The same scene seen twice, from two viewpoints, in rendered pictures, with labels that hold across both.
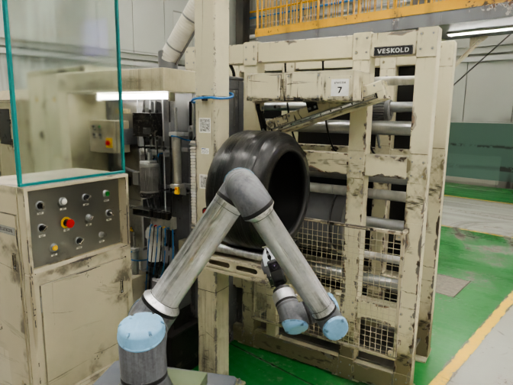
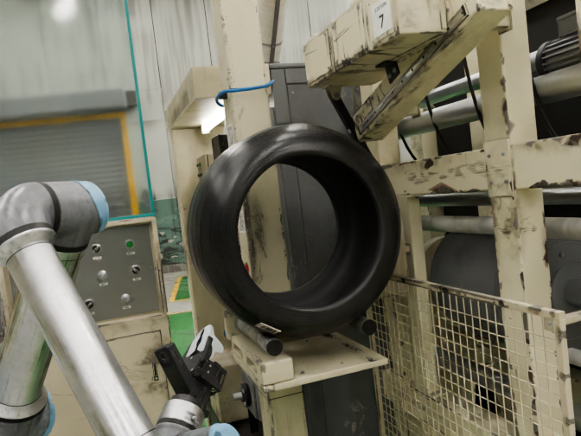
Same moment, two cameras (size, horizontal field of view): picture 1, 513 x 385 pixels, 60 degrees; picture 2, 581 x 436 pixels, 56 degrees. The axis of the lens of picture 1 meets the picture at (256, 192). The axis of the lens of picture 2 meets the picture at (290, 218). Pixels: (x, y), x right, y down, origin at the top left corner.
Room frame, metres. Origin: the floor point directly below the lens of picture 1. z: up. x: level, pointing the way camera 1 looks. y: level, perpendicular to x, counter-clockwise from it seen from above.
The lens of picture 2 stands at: (0.97, -1.04, 1.31)
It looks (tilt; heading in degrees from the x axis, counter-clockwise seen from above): 3 degrees down; 40
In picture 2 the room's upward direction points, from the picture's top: 7 degrees counter-clockwise
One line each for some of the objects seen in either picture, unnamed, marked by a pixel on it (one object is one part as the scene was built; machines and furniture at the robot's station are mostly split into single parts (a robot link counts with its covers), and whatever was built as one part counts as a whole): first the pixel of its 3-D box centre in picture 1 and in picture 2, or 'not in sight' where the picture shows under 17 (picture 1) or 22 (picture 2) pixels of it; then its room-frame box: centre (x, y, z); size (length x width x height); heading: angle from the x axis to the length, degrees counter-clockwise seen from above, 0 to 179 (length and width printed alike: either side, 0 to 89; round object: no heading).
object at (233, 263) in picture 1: (239, 264); (259, 355); (2.11, 0.08, 0.84); 0.36 x 0.09 x 0.06; 58
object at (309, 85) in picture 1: (306, 88); (379, 40); (2.41, -0.26, 1.71); 0.61 x 0.25 x 0.15; 58
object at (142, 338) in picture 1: (142, 345); not in sight; (1.34, 0.37, 0.82); 0.17 x 0.15 x 0.18; 9
